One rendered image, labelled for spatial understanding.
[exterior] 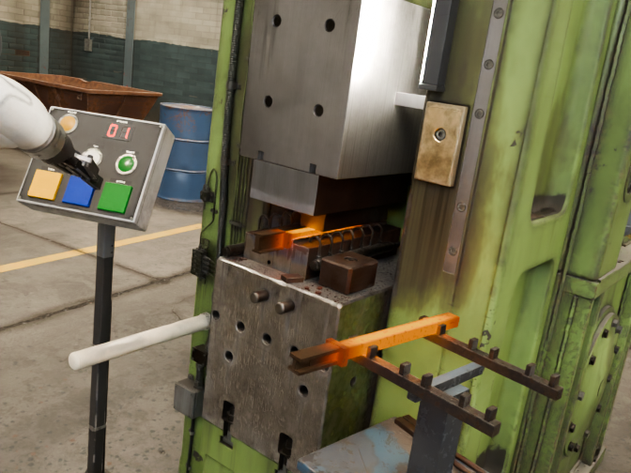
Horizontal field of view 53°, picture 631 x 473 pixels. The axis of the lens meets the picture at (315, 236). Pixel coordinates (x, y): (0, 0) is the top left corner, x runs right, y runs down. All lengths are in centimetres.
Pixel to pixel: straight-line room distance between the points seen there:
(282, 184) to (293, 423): 56
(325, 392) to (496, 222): 52
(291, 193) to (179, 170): 476
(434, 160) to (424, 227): 15
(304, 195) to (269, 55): 33
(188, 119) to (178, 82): 362
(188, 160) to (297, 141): 474
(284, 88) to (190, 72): 812
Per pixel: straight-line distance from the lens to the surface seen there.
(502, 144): 138
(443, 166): 140
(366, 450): 136
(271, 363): 154
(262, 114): 154
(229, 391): 167
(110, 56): 1072
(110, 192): 172
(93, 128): 183
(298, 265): 150
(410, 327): 126
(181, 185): 623
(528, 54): 138
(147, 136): 175
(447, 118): 140
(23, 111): 129
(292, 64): 148
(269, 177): 153
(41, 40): 1101
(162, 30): 998
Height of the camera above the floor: 139
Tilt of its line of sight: 15 degrees down
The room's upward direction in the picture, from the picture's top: 8 degrees clockwise
